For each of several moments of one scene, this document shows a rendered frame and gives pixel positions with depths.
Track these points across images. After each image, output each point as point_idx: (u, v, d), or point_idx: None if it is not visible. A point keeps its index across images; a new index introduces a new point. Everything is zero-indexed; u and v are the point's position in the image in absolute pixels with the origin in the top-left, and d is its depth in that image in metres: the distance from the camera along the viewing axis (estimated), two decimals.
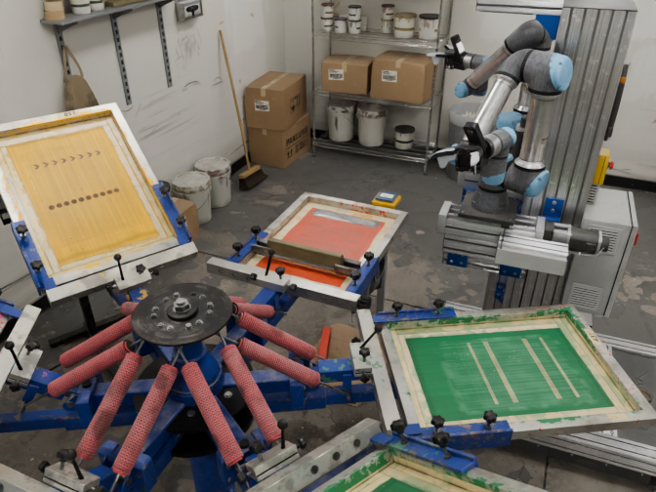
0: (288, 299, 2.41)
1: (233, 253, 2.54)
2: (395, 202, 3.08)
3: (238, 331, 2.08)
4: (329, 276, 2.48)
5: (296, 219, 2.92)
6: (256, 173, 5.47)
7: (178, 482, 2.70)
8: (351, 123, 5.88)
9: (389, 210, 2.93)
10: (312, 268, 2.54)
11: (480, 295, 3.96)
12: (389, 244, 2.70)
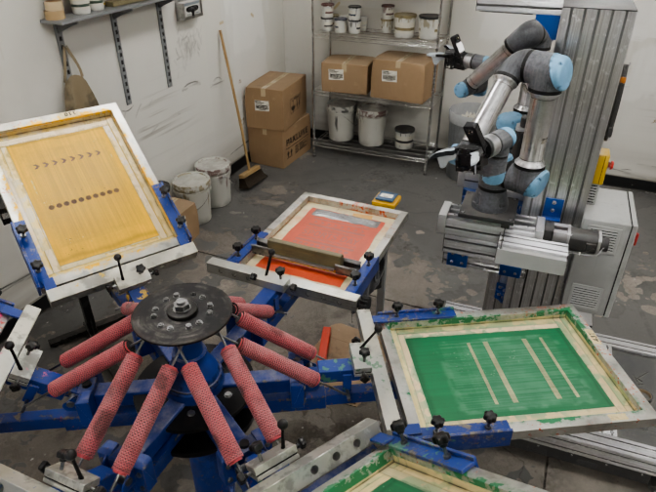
0: (288, 299, 2.41)
1: (233, 253, 2.54)
2: (395, 202, 3.08)
3: (238, 331, 2.08)
4: (329, 276, 2.48)
5: (296, 219, 2.92)
6: (256, 173, 5.47)
7: (178, 482, 2.70)
8: (351, 123, 5.88)
9: (389, 210, 2.93)
10: (312, 268, 2.54)
11: (480, 295, 3.96)
12: (389, 244, 2.70)
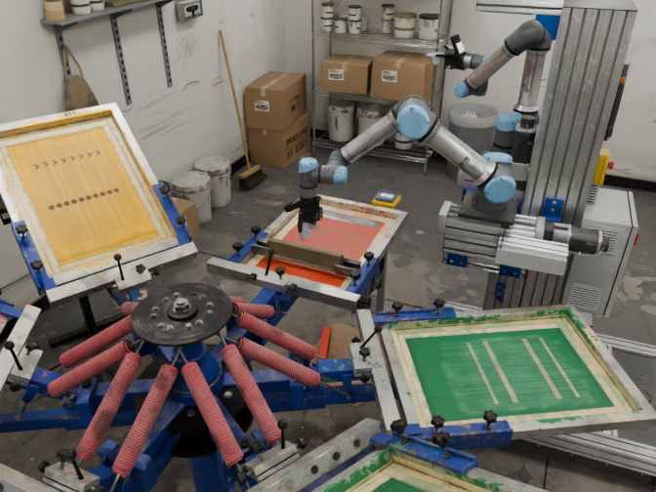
0: (288, 299, 2.41)
1: (233, 253, 2.54)
2: (395, 202, 3.08)
3: (238, 331, 2.08)
4: (329, 276, 2.48)
5: (296, 219, 2.92)
6: (256, 173, 5.47)
7: (178, 482, 2.70)
8: (351, 123, 5.88)
9: (389, 210, 2.93)
10: (312, 268, 2.54)
11: (480, 295, 3.96)
12: (389, 244, 2.70)
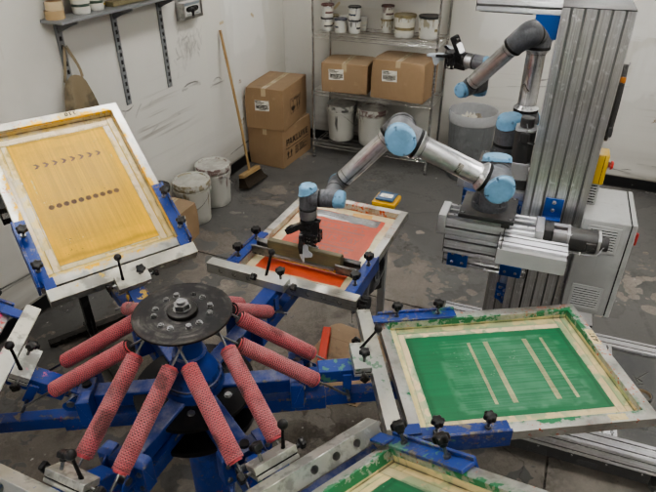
0: (288, 299, 2.41)
1: (233, 253, 2.54)
2: (395, 202, 3.08)
3: (238, 331, 2.08)
4: (329, 276, 2.48)
5: (296, 219, 2.92)
6: (256, 173, 5.47)
7: (178, 482, 2.70)
8: (351, 123, 5.88)
9: (389, 210, 2.93)
10: (312, 268, 2.54)
11: (480, 295, 3.96)
12: (389, 244, 2.70)
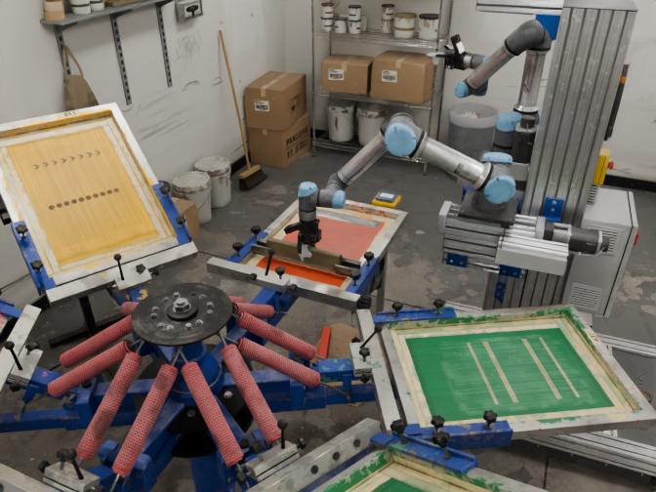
0: (288, 299, 2.41)
1: (233, 253, 2.54)
2: (395, 202, 3.08)
3: (238, 331, 2.08)
4: (329, 276, 2.48)
5: (296, 219, 2.92)
6: (256, 173, 5.47)
7: (178, 482, 2.70)
8: (351, 123, 5.88)
9: (389, 210, 2.93)
10: (312, 268, 2.54)
11: (480, 295, 3.96)
12: (389, 244, 2.70)
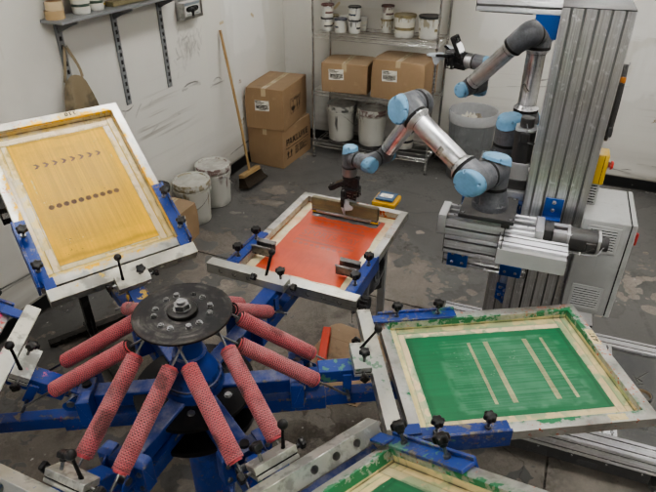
0: (288, 299, 2.41)
1: (233, 253, 2.54)
2: (395, 202, 3.08)
3: (238, 331, 2.08)
4: (329, 276, 2.48)
5: (296, 219, 2.92)
6: (256, 173, 5.47)
7: (178, 482, 2.70)
8: (351, 123, 5.88)
9: (389, 210, 2.93)
10: (312, 268, 2.54)
11: (480, 295, 3.96)
12: (389, 244, 2.70)
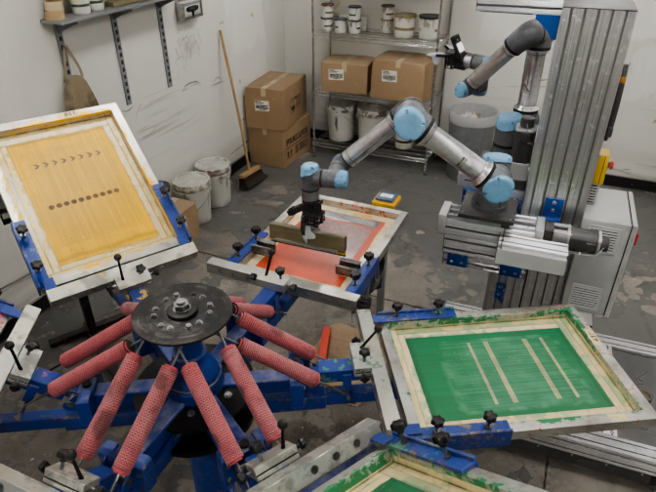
0: (288, 299, 2.41)
1: (233, 253, 2.54)
2: (395, 202, 3.08)
3: (238, 331, 2.08)
4: (329, 276, 2.48)
5: (296, 219, 2.92)
6: (256, 173, 5.47)
7: (178, 482, 2.70)
8: (351, 123, 5.88)
9: (389, 210, 2.93)
10: (312, 268, 2.54)
11: (480, 295, 3.96)
12: (389, 244, 2.70)
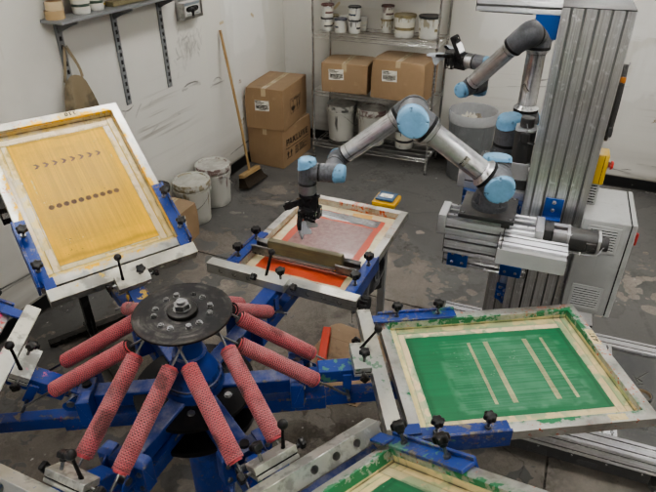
0: (288, 299, 2.41)
1: (233, 253, 2.54)
2: (395, 202, 3.08)
3: (238, 331, 2.08)
4: (329, 276, 2.48)
5: (296, 219, 2.92)
6: (256, 173, 5.47)
7: (178, 482, 2.70)
8: (351, 123, 5.88)
9: (389, 210, 2.93)
10: (312, 268, 2.54)
11: (480, 295, 3.96)
12: (389, 244, 2.70)
